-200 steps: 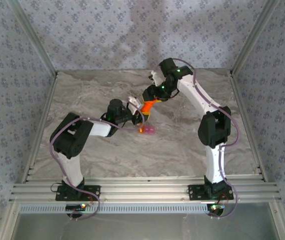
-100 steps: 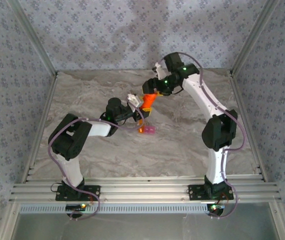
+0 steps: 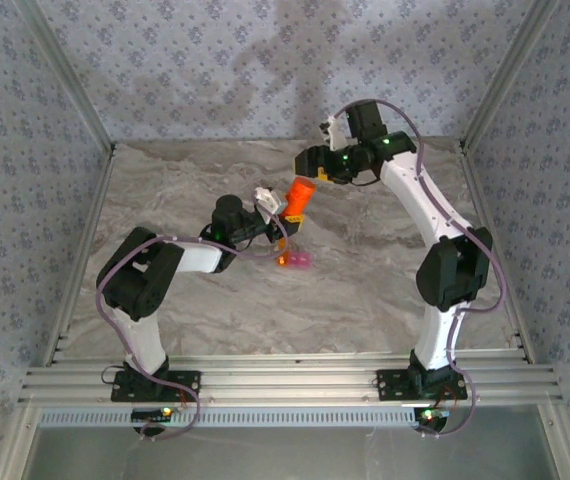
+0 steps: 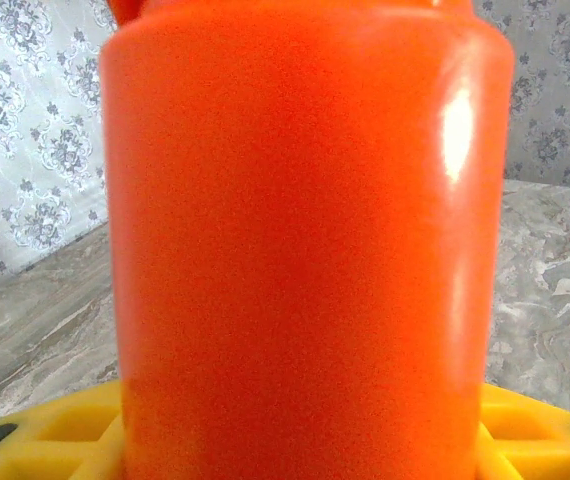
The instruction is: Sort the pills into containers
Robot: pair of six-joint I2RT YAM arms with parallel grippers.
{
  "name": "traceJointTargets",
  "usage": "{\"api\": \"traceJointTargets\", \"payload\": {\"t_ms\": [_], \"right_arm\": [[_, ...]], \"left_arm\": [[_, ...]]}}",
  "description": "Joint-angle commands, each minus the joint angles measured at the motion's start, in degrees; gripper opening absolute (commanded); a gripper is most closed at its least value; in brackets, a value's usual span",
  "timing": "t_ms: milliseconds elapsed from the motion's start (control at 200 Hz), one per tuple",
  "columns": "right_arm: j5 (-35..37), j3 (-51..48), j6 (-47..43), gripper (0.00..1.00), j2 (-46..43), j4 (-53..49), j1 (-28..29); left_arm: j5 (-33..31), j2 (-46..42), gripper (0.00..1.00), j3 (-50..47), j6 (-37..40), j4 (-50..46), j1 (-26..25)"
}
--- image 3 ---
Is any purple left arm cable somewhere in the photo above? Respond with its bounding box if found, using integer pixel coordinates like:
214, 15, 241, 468
94, 219, 291, 442

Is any grey slotted cable duct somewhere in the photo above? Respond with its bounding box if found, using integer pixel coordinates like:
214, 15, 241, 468
38, 405, 419, 429

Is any small controller board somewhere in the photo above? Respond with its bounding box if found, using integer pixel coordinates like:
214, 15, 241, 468
131, 407, 174, 422
413, 407, 451, 422

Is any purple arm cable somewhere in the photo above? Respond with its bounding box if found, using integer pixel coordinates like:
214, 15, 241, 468
94, 219, 291, 442
327, 98, 509, 440

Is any aluminium mounting rail beam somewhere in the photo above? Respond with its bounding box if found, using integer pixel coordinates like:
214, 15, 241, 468
18, 351, 565, 407

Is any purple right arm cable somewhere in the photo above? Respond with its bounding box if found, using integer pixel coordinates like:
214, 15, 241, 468
327, 98, 509, 440

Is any pink translucent pill box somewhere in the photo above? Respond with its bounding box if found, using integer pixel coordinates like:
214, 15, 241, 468
287, 251, 314, 272

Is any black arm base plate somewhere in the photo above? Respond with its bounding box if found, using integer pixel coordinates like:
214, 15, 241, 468
110, 369, 202, 403
375, 368, 468, 401

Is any aluminium side rail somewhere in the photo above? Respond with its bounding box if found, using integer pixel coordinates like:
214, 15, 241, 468
458, 142, 537, 365
39, 144, 117, 369

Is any aluminium frame post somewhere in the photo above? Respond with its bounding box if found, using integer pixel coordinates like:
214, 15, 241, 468
12, 0, 117, 154
461, 0, 564, 151

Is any grey metal sheet panel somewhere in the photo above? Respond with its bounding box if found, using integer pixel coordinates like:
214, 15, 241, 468
24, 405, 561, 480

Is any aluminium frame leg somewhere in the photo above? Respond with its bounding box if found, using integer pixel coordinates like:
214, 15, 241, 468
538, 403, 570, 480
0, 403, 41, 480

